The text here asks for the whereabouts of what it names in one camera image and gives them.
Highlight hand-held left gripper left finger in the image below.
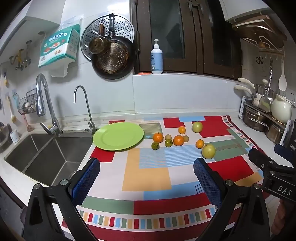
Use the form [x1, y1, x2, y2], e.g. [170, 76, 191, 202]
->
[23, 158, 101, 241]

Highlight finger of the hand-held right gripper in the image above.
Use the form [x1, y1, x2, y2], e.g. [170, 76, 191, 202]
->
[274, 144, 296, 163]
[248, 148, 296, 178]

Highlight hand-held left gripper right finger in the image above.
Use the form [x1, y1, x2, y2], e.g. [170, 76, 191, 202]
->
[194, 158, 271, 241]

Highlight green apple front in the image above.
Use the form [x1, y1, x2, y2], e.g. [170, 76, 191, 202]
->
[202, 144, 216, 159]

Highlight green plate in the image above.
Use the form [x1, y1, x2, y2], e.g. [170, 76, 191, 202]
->
[93, 122, 144, 151]

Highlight person's right hand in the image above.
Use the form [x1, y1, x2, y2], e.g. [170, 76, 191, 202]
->
[272, 199, 288, 234]

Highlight steel pot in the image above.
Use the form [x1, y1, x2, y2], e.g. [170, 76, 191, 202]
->
[265, 120, 289, 144]
[243, 107, 270, 132]

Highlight white ceramic jug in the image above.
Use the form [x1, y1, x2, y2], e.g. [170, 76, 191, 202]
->
[271, 94, 292, 124]

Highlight steel kitchen sink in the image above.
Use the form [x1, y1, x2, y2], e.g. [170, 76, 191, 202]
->
[3, 133, 95, 187]

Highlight metal spatula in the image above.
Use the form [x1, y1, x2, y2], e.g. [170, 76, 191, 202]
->
[258, 59, 274, 113]

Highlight colourful patterned table mat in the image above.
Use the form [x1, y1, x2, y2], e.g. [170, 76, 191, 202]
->
[61, 115, 271, 241]

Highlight thin chrome faucet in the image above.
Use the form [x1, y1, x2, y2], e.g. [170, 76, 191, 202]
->
[74, 85, 97, 134]

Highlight white rice spoon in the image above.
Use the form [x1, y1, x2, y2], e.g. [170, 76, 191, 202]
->
[278, 59, 287, 91]

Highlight dish brush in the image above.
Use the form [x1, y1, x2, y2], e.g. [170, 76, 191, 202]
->
[8, 96, 17, 123]

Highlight large chrome faucet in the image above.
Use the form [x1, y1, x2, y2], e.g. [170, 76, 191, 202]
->
[35, 74, 63, 137]

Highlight black frying pan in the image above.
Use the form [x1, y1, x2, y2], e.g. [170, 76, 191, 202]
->
[91, 13, 134, 80]

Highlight gold perforated strainer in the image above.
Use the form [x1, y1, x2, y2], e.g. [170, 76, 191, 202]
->
[96, 42, 129, 73]

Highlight dark wooden window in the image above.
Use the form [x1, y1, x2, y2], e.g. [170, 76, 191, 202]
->
[130, 0, 242, 80]

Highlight green paper towel pack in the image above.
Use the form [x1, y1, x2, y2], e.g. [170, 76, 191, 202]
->
[38, 17, 83, 77]

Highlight white soap pump bottle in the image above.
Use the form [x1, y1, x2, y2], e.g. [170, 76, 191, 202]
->
[151, 39, 164, 75]

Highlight small brass pot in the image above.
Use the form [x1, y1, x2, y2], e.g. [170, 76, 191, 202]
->
[88, 20, 111, 55]

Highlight round steel steamer plate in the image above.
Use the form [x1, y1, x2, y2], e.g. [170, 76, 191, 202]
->
[81, 16, 135, 62]

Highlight white wall socket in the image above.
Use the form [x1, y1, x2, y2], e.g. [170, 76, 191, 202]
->
[280, 91, 296, 102]

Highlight white handled knife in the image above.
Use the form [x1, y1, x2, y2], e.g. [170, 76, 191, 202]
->
[234, 85, 255, 98]
[238, 77, 256, 92]

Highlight black wire basket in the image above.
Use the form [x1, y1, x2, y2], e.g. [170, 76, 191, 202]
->
[18, 92, 40, 115]

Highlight wall tap yellow handle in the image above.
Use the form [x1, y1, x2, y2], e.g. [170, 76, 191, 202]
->
[9, 40, 32, 71]

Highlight white wall appliance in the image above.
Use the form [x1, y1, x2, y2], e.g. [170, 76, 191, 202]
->
[218, 0, 266, 22]

